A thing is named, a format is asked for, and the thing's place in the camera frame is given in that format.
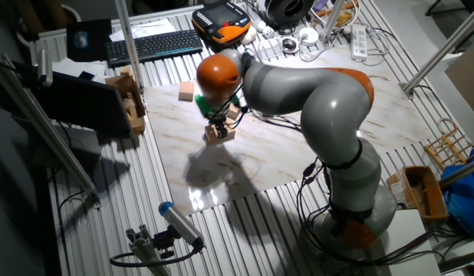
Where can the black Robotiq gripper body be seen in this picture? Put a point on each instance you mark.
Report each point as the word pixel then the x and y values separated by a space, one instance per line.
pixel 219 122

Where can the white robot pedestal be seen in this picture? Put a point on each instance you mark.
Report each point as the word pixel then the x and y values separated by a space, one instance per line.
pixel 409 245

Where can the black camera clamp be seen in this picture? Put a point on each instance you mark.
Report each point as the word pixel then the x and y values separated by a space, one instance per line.
pixel 164 241

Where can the brown cardboard sheet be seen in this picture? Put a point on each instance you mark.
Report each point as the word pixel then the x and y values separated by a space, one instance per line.
pixel 469 76

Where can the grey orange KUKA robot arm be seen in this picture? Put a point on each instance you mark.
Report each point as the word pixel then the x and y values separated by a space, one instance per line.
pixel 329 107

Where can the slanted aluminium profile beam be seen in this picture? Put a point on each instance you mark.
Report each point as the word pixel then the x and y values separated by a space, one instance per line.
pixel 49 134

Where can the stack of white papers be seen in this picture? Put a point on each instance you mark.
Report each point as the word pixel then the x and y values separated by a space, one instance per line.
pixel 78 68

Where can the short aluminium mount profile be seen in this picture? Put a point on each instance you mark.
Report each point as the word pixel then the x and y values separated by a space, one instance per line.
pixel 145 249

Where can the white power plug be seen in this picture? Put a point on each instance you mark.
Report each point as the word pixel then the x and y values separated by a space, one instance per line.
pixel 265 28

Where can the white round puck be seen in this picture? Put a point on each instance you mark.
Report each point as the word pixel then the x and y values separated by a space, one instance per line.
pixel 308 36

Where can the orange brown bin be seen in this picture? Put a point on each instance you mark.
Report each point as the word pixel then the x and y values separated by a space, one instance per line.
pixel 421 188

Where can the wooden lattice rack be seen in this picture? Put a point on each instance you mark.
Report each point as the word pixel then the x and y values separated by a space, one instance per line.
pixel 449 147

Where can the black filament spool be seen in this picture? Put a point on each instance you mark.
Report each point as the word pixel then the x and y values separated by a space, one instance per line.
pixel 288 10

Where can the clear plastic container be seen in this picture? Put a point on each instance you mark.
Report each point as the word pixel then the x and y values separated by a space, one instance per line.
pixel 270 48

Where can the black monitor screen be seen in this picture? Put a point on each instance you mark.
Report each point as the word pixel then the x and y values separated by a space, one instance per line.
pixel 83 101

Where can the orange black teach pendant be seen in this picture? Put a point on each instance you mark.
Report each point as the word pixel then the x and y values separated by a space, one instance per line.
pixel 221 21

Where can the white paper sheet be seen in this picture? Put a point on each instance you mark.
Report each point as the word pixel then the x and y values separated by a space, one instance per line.
pixel 145 28

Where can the silver camera with blue end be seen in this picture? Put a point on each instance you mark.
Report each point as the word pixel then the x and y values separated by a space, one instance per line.
pixel 179 222

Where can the white power strip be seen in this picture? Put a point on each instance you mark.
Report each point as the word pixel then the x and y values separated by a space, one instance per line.
pixel 358 42

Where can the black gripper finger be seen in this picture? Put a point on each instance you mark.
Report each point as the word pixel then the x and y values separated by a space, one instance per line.
pixel 222 133

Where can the black mouse pad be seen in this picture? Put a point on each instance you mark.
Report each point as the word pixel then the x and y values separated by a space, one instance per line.
pixel 95 42

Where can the aluminium profile post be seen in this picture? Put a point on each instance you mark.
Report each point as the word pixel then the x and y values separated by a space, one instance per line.
pixel 448 46
pixel 129 46
pixel 332 19

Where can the large wooden cube block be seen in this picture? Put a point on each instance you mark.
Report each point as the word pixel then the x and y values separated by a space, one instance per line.
pixel 211 135
pixel 186 91
pixel 231 132
pixel 234 112

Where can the brown cardboard box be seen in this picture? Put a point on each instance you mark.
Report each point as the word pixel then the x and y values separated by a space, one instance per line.
pixel 122 82

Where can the silver depth camera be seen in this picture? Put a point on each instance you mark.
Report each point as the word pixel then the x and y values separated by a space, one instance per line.
pixel 45 67

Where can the dark computer mouse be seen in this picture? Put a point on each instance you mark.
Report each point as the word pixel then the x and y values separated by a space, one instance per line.
pixel 81 39

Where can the blue bag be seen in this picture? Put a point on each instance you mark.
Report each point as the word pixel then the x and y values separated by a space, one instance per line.
pixel 465 195

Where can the white round object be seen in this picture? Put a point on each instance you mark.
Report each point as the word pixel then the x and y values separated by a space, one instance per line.
pixel 249 35

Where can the black computer keyboard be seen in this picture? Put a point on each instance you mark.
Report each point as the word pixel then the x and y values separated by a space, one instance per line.
pixel 154 45

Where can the white marble pattern mat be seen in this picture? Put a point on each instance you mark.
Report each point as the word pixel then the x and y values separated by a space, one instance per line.
pixel 175 122

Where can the silver round dish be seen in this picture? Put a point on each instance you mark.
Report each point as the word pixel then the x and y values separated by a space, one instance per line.
pixel 289 45

